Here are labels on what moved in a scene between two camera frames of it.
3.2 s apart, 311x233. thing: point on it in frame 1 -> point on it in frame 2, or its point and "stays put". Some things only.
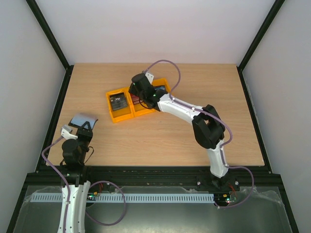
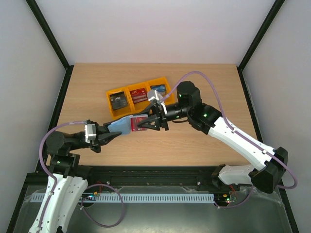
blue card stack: [159, 87] stays put
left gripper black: [88, 134] -> [102, 138]
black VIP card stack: [118, 101] stays put
